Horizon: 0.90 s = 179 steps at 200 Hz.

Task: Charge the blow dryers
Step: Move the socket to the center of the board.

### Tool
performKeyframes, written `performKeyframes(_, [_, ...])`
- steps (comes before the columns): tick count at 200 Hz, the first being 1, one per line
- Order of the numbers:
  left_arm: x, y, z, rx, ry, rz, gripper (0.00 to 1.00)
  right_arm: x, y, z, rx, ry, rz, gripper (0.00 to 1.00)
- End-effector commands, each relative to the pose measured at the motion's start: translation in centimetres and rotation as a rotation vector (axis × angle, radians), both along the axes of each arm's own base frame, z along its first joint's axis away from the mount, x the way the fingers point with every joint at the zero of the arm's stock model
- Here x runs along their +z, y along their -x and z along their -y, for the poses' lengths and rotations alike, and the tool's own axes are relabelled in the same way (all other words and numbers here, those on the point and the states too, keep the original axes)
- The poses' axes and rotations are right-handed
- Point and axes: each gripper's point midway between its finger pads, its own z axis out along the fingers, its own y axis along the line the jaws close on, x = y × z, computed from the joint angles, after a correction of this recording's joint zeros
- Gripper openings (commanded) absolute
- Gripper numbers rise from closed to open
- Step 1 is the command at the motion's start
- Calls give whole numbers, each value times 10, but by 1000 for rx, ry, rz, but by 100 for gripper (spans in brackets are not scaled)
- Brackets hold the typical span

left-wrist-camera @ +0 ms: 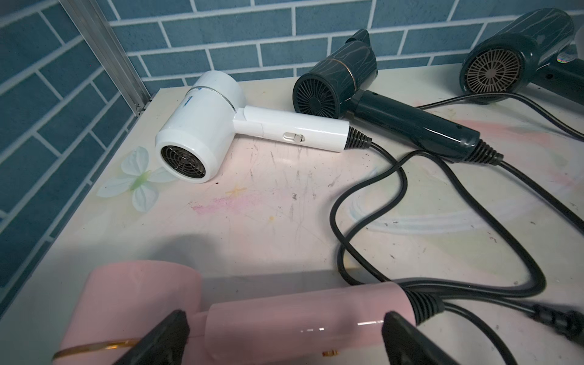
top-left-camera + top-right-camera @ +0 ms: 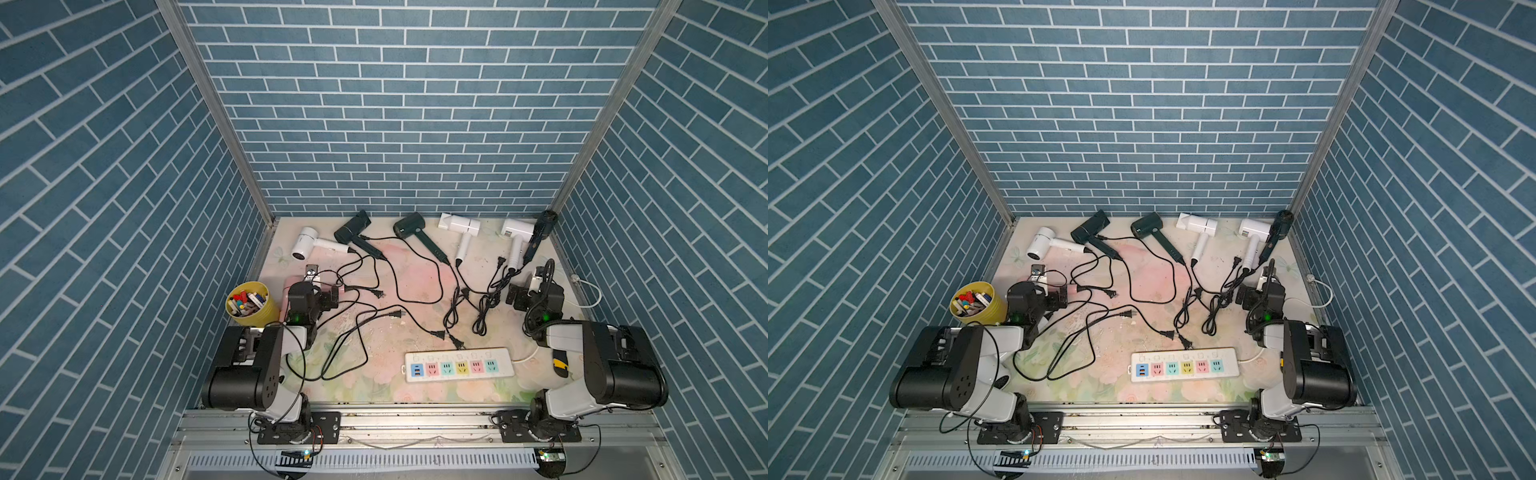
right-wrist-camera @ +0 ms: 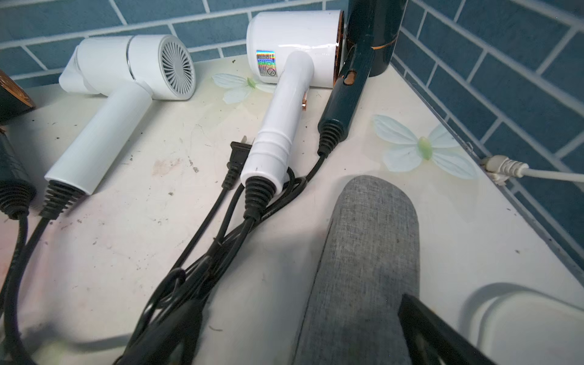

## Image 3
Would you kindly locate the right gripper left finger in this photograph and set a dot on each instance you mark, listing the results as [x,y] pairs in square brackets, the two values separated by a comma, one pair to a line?
[180,329]

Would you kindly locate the white folding hair dryer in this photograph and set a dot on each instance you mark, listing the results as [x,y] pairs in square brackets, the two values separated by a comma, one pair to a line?
[131,72]

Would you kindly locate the dark green dryer right corner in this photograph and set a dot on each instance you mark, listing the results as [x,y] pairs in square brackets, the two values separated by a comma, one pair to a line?
[371,37]

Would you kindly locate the dark green dryer centre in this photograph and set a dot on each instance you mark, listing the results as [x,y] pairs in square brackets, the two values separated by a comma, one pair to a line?
[17,190]

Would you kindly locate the white glossy hair dryer right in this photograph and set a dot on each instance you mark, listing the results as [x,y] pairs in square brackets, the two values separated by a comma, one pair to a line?
[294,51]

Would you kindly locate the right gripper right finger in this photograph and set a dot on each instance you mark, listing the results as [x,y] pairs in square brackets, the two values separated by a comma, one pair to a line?
[430,340]

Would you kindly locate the white wall cable connector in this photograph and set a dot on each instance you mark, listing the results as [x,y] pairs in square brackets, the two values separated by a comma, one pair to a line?
[500,168]

